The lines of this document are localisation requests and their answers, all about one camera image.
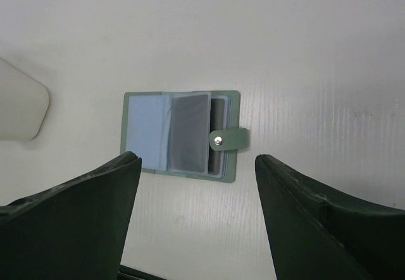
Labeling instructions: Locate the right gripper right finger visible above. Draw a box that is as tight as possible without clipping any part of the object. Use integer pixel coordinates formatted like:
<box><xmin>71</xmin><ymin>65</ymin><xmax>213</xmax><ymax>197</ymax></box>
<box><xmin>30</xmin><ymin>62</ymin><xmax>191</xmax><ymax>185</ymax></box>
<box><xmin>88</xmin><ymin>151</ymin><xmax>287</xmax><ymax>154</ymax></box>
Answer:
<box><xmin>255</xmin><ymin>154</ymin><xmax>404</xmax><ymax>279</ymax></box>

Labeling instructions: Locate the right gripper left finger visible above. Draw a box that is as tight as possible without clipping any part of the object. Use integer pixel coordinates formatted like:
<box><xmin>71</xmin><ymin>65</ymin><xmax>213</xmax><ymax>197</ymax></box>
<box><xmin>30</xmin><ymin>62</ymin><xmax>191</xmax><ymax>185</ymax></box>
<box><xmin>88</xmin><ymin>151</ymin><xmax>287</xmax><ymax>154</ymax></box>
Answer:
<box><xmin>1</xmin><ymin>152</ymin><xmax>142</xmax><ymax>279</ymax></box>

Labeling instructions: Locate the green card holder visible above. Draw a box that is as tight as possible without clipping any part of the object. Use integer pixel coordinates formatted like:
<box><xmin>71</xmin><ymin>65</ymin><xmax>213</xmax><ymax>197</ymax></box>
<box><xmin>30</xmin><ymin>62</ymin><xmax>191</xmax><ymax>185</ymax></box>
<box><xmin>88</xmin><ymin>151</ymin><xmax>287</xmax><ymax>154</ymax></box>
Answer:
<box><xmin>120</xmin><ymin>90</ymin><xmax>250</xmax><ymax>183</ymax></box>

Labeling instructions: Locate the white oblong tray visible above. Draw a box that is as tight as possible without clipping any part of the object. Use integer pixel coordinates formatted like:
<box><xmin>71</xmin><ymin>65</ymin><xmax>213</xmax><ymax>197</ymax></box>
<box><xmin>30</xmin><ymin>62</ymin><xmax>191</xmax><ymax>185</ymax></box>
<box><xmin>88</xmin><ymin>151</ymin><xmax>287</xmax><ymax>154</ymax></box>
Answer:
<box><xmin>1</xmin><ymin>59</ymin><xmax>50</xmax><ymax>141</ymax></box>

